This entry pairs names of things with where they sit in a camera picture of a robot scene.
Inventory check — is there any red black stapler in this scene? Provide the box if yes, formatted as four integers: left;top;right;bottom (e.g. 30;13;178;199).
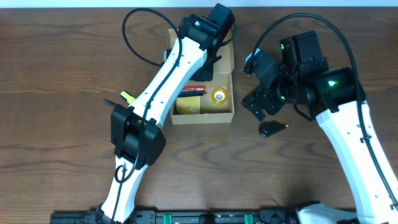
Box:
178;86;207;98

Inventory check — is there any clear tape roll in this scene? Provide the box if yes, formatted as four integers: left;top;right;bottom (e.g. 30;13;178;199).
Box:
211;88;228;106

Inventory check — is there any black correction tape dispenser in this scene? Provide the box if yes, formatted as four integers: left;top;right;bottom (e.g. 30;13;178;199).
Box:
259;121;289;138

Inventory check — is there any yellow sticky note pad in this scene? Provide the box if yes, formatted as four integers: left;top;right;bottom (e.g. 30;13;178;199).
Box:
175;96;201;114

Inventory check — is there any yellow highlighter marker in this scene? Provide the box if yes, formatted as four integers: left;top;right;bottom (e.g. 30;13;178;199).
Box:
119;90;136;104

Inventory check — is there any black ballpoint pen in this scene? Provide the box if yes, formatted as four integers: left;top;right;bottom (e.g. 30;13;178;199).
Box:
104;99;117;108

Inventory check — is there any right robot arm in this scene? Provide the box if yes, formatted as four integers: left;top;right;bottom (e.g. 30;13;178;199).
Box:
243;31;397;223

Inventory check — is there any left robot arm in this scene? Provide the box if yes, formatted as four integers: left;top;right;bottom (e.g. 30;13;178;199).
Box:
95;4;235;223

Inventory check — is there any open cardboard box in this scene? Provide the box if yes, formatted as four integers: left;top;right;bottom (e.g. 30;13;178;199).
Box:
170;42;234;124

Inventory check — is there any black aluminium mounting rail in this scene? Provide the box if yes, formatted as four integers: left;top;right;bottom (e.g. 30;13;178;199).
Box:
49;210;364;224

